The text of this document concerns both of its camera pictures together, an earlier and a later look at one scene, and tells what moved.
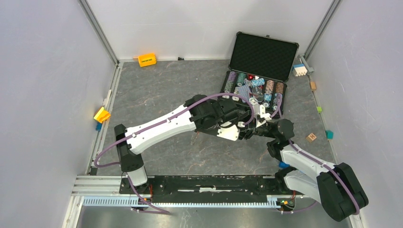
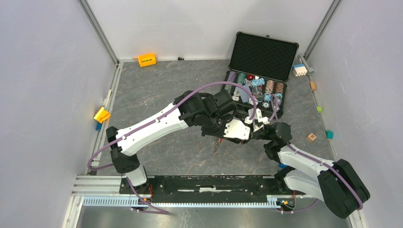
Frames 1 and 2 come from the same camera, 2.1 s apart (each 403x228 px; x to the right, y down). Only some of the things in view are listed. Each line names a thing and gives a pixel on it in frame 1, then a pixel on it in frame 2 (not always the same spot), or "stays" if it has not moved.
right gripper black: (249, 133) stays
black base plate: (208, 189) stays
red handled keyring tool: (193, 139) -> (216, 141)
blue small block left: (99, 126) stays
